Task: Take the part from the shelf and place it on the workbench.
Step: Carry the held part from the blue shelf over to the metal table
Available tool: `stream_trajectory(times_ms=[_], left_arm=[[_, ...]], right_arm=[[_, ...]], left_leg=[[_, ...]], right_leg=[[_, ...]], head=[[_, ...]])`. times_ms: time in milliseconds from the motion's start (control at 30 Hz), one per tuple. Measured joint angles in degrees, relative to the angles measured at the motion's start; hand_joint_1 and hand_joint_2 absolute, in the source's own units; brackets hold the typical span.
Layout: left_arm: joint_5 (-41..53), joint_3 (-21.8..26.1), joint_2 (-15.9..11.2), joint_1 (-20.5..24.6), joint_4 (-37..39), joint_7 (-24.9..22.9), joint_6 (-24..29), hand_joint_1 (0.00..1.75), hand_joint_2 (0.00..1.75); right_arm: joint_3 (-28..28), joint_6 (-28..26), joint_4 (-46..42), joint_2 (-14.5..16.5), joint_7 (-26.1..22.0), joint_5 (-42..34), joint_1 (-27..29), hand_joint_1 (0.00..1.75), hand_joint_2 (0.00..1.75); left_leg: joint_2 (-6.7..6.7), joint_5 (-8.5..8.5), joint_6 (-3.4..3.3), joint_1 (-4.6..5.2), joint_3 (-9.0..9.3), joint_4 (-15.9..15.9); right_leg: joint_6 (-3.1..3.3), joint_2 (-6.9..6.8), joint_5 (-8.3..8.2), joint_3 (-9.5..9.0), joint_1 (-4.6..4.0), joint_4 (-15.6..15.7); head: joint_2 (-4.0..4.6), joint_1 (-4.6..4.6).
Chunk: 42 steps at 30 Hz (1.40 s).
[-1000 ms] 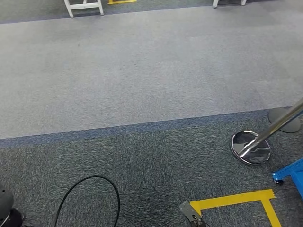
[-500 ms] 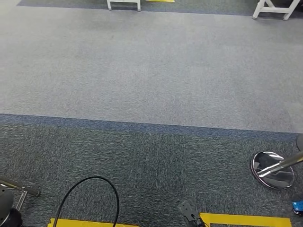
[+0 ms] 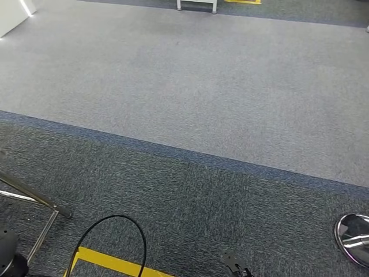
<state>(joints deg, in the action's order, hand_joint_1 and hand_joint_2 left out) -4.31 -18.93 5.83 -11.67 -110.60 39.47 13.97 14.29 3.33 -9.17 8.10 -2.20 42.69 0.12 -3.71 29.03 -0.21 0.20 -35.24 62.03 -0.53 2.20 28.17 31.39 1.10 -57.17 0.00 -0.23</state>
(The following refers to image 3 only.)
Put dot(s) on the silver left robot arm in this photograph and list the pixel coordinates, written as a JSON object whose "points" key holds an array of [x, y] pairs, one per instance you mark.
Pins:
{"points": [[7, 248]]}

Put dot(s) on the steel workbench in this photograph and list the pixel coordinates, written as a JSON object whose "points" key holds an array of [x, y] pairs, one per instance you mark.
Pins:
{"points": [[29, 193]]}

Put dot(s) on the small white table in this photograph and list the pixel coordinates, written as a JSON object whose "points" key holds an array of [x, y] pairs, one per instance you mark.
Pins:
{"points": [[214, 5]]}

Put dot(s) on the white lit display plinth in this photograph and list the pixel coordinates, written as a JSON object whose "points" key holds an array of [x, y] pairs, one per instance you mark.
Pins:
{"points": [[14, 15]]}

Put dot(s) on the chrome stanchion post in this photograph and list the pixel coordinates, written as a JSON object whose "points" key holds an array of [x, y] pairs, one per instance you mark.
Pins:
{"points": [[355, 237]]}

